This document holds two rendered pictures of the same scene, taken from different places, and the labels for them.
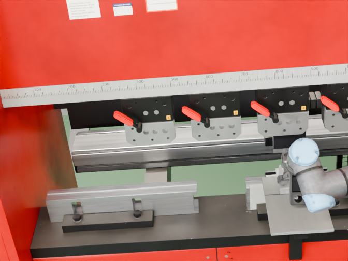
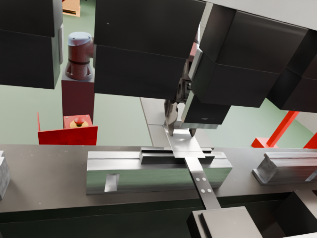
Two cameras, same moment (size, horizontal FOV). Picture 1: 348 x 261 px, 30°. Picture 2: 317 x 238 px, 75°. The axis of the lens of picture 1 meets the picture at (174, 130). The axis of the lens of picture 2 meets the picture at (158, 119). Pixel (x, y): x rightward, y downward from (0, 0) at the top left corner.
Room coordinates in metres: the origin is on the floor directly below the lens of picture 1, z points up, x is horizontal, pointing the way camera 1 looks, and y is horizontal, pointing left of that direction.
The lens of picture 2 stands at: (1.99, -0.62, 1.36)
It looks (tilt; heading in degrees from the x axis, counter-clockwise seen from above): 34 degrees down; 154
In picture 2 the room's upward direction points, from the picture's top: 16 degrees clockwise
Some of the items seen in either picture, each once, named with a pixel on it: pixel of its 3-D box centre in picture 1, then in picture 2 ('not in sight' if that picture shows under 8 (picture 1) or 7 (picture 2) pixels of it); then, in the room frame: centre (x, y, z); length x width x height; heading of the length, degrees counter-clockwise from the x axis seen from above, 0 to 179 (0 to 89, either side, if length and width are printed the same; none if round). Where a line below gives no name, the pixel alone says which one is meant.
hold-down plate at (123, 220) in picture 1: (107, 221); not in sight; (1.64, 0.25, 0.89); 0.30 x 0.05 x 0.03; 86
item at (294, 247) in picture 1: (296, 238); not in sight; (1.47, -0.34, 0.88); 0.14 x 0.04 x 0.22; 176
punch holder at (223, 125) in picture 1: (215, 110); (311, 72); (1.67, -0.13, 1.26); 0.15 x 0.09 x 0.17; 86
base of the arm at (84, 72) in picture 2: not in sight; (79, 66); (0.79, -0.63, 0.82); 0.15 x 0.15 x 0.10
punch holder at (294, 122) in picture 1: (281, 104); (239, 59); (1.66, -0.33, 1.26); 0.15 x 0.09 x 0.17; 86
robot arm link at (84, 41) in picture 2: not in sight; (80, 46); (0.79, -0.62, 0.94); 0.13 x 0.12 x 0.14; 104
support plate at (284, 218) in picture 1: (295, 202); (172, 119); (1.51, -0.34, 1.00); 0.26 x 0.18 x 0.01; 176
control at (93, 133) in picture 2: not in sight; (67, 133); (1.29, -0.67, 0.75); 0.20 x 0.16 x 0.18; 99
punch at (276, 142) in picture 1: (289, 139); (205, 112); (1.66, -0.35, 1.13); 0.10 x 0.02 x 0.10; 86
